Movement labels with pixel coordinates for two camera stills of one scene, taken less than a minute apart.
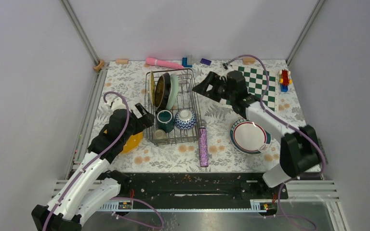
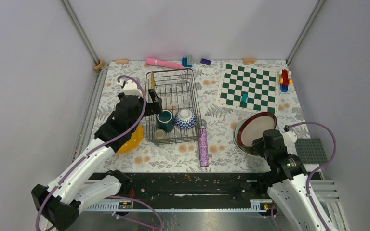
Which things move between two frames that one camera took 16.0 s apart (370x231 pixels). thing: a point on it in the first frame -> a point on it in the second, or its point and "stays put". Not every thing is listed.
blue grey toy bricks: (188, 62) stays put
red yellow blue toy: (285, 80) stays put
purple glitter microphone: (203, 147) stays put
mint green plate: (174, 91) -> (235, 134)
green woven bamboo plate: (152, 88) stays put
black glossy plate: (162, 90) -> (253, 128)
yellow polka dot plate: (132, 143) stays put
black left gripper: (145, 121) -> (154, 107)
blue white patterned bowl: (185, 119) stays put
